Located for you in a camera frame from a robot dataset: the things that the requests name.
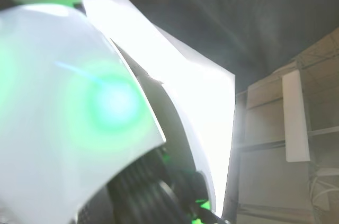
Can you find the white rectangular ceiling panel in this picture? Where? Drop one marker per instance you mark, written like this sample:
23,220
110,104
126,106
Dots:
295,115

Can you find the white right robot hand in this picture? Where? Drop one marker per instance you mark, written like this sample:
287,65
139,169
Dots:
66,102

